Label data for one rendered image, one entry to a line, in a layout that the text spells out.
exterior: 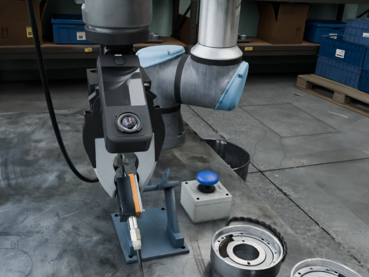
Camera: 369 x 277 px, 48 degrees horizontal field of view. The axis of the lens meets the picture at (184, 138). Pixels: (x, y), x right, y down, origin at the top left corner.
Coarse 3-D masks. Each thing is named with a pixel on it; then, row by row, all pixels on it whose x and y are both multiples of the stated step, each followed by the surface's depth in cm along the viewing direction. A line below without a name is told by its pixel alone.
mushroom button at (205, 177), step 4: (200, 172) 75; (204, 172) 74; (208, 172) 74; (212, 172) 75; (200, 176) 73; (204, 176) 73; (208, 176) 73; (212, 176) 73; (216, 176) 74; (200, 180) 73; (204, 180) 72; (208, 180) 72; (212, 180) 72; (216, 180) 73; (204, 184) 72; (208, 184) 72; (212, 184) 72; (208, 188) 74
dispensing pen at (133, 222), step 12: (120, 156) 54; (120, 168) 53; (120, 180) 51; (120, 192) 50; (132, 192) 51; (120, 204) 50; (132, 204) 50; (120, 216) 50; (132, 216) 51; (132, 228) 50; (132, 240) 50
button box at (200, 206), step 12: (192, 192) 73; (204, 192) 73; (216, 192) 74; (228, 192) 74; (192, 204) 72; (204, 204) 72; (216, 204) 73; (228, 204) 74; (192, 216) 73; (204, 216) 73; (216, 216) 74; (228, 216) 75
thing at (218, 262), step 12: (228, 228) 65; (240, 228) 66; (252, 228) 66; (216, 240) 64; (240, 240) 64; (264, 240) 65; (276, 240) 63; (216, 252) 59; (228, 252) 61; (240, 252) 64; (252, 252) 64; (264, 252) 62; (276, 252) 62; (216, 264) 59; (228, 264) 57; (240, 264) 59; (252, 264) 59; (276, 264) 58; (228, 276) 58; (240, 276) 57; (252, 276) 57; (264, 276) 57
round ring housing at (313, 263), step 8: (296, 264) 58; (304, 264) 59; (312, 264) 60; (320, 264) 60; (328, 264) 59; (336, 264) 59; (296, 272) 58; (304, 272) 58; (328, 272) 59; (336, 272) 59; (344, 272) 58; (352, 272) 58
